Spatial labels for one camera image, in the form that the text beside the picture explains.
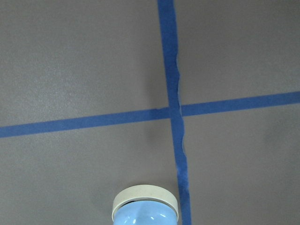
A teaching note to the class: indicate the blue bell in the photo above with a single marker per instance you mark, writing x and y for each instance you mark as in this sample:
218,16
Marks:
145,205

